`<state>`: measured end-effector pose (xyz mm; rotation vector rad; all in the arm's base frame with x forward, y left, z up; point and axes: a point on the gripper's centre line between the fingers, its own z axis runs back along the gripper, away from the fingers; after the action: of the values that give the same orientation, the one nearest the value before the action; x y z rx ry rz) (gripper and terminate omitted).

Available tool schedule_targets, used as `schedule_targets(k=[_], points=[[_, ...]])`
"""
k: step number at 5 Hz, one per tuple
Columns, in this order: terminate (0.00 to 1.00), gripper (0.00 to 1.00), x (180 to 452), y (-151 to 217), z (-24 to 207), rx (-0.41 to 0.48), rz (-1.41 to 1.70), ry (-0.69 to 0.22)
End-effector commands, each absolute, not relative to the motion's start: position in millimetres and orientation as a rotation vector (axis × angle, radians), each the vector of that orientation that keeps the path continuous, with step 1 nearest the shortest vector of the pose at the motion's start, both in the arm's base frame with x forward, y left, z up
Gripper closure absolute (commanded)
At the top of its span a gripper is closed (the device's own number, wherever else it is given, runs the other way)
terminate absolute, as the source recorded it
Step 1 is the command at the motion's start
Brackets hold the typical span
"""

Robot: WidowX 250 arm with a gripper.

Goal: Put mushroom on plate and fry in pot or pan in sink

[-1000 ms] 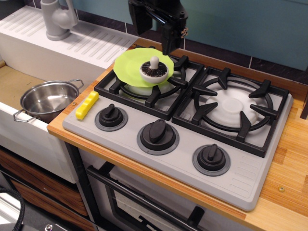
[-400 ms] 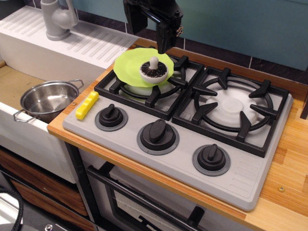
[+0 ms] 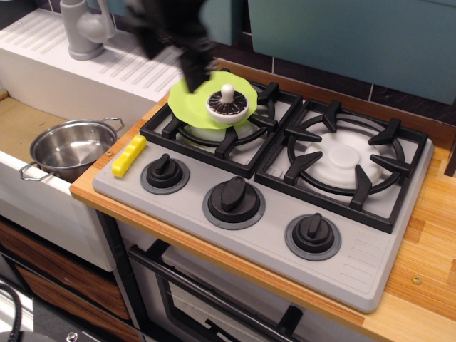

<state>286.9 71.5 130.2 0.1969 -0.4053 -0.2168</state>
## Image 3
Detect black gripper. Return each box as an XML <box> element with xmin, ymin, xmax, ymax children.
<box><xmin>125</xmin><ymin>0</ymin><xmax>214</xmax><ymax>93</ymax></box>

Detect white brown toy mushroom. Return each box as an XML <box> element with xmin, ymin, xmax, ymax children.
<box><xmin>206</xmin><ymin>83</ymin><xmax>250</xmax><ymax>125</ymax></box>

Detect yellow toy fry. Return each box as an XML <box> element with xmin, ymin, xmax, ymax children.
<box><xmin>111</xmin><ymin>135</ymin><xmax>147</xmax><ymax>177</ymax></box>

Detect lime green plastic plate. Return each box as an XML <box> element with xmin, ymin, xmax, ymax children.
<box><xmin>168</xmin><ymin>71</ymin><xmax>258</xmax><ymax>129</ymax></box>

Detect white toy sink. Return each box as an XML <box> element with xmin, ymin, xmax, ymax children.
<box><xmin>1</xmin><ymin>9</ymin><xmax>182</xmax><ymax>271</ymax></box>

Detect stainless steel pot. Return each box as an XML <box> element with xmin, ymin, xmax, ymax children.
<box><xmin>19</xmin><ymin>118</ymin><xmax>125</xmax><ymax>182</ymax></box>

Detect grey toy faucet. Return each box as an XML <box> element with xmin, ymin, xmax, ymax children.
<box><xmin>60</xmin><ymin>0</ymin><xmax>115</xmax><ymax>61</ymax></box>

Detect white left burner cap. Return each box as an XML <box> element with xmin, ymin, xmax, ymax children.
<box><xmin>184</xmin><ymin>121</ymin><xmax>268</xmax><ymax>147</ymax></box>

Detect white burner cap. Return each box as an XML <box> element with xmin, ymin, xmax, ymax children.
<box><xmin>306</xmin><ymin>131</ymin><xmax>383</xmax><ymax>189</ymax></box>
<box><xmin>184</xmin><ymin>121</ymin><xmax>268</xmax><ymax>147</ymax></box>

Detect black left burner grate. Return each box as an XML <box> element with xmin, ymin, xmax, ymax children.
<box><xmin>140</xmin><ymin>81</ymin><xmax>303</xmax><ymax>178</ymax></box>

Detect black burner grate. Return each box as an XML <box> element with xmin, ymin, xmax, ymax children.
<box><xmin>140</xmin><ymin>81</ymin><xmax>303</xmax><ymax>178</ymax></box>
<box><xmin>255</xmin><ymin>100</ymin><xmax>433</xmax><ymax>233</ymax></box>

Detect black left stove knob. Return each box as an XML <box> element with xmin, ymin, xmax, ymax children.
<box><xmin>140</xmin><ymin>153</ymin><xmax>190</xmax><ymax>195</ymax></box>

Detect black stove knob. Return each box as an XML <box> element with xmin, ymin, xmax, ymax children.
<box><xmin>140</xmin><ymin>153</ymin><xmax>190</xmax><ymax>195</ymax></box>
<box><xmin>285</xmin><ymin>213</ymin><xmax>342</xmax><ymax>261</ymax></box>
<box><xmin>202</xmin><ymin>176</ymin><xmax>266</xmax><ymax>230</ymax></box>

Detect black middle stove knob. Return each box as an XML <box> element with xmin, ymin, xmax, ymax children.
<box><xmin>202</xmin><ymin>176</ymin><xmax>266</xmax><ymax>230</ymax></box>

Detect white right burner cap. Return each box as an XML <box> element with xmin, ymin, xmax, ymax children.
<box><xmin>306</xmin><ymin>131</ymin><xmax>383</xmax><ymax>189</ymax></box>

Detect black right burner grate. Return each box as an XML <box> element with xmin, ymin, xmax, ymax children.
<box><xmin>255</xmin><ymin>100</ymin><xmax>433</xmax><ymax>233</ymax></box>

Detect black right stove knob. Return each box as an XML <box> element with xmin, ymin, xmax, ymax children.
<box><xmin>285</xmin><ymin>213</ymin><xmax>342</xmax><ymax>261</ymax></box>

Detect wooden drawer front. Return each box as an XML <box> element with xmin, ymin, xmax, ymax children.
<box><xmin>1</xmin><ymin>217</ymin><xmax>130</xmax><ymax>321</ymax></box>

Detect toy oven door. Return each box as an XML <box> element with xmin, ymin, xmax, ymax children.
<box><xmin>118</xmin><ymin>223</ymin><xmax>356</xmax><ymax>341</ymax></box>

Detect grey toy stove top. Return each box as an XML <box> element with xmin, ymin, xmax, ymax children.
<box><xmin>92</xmin><ymin>67</ymin><xmax>435</xmax><ymax>314</ymax></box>

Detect black braided cable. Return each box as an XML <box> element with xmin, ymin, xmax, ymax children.
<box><xmin>0</xmin><ymin>283</ymin><xmax>24</xmax><ymax>339</ymax></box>

